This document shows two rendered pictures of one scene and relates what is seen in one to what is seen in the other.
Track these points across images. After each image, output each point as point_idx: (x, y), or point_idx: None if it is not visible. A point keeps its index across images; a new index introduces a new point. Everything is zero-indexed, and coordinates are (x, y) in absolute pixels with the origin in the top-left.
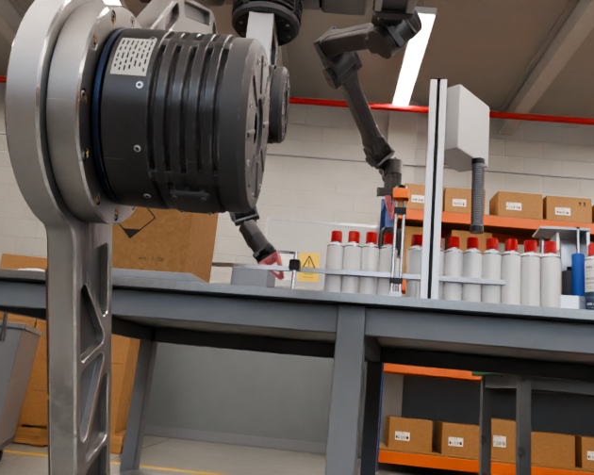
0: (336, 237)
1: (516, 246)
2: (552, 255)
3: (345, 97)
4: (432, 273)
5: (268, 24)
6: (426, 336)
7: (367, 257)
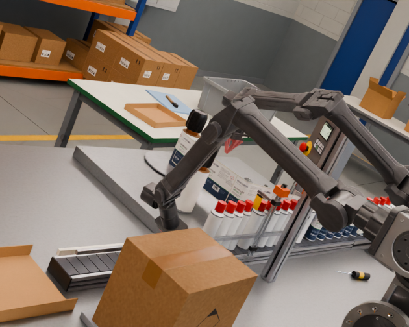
0: (223, 210)
1: None
2: (315, 212)
3: (285, 104)
4: (285, 257)
5: None
6: None
7: (236, 225)
